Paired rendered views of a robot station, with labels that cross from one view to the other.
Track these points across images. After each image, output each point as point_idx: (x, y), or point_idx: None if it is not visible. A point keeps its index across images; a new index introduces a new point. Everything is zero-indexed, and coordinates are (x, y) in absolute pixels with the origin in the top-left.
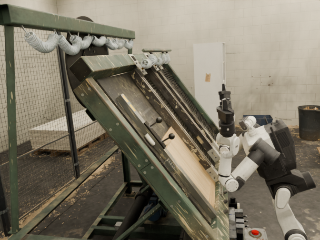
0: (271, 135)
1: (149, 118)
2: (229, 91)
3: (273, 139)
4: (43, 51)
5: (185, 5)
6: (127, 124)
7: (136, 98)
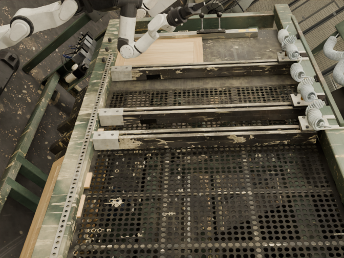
0: None
1: (227, 52)
2: (189, 3)
3: None
4: (323, 49)
5: None
6: (230, 15)
7: (253, 56)
